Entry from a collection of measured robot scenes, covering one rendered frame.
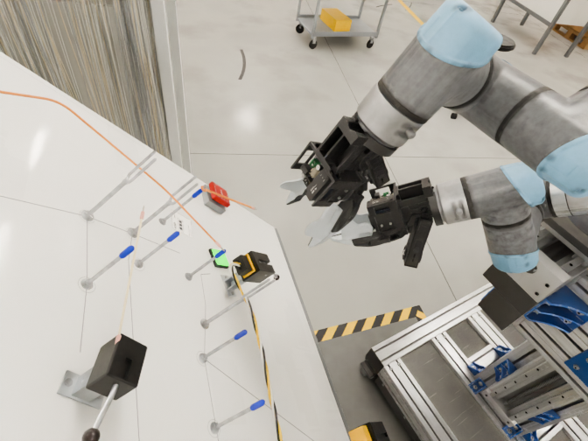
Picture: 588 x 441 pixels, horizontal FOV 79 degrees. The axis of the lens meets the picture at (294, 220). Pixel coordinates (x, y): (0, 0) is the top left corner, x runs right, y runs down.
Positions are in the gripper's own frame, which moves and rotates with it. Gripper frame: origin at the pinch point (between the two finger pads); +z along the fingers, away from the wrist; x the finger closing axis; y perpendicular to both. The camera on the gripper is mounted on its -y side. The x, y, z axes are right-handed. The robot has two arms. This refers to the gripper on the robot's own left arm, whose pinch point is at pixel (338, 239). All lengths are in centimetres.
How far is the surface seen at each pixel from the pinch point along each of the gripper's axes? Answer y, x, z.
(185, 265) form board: 12.6, 17.5, 20.9
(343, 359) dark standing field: -99, -53, 43
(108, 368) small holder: 19.4, 44.2, 8.2
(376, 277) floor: -95, -105, 28
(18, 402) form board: 21, 48, 15
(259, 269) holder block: 6.1, 13.6, 10.6
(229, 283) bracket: 3.2, 12.1, 19.6
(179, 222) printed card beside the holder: 17.3, 9.3, 24.2
